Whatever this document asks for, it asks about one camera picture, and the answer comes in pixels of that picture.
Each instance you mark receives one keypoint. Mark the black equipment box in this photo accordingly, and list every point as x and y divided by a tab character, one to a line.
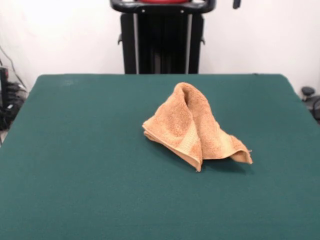
3	82

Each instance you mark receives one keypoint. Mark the dark green table cloth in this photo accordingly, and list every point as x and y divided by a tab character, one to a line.
75	175

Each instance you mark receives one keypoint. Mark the orange terry towel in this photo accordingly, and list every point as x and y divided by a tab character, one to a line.
180	120

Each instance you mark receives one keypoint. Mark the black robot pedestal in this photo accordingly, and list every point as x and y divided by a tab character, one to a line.
162	37

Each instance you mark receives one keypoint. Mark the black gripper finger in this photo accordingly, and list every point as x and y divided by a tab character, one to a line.
236	3

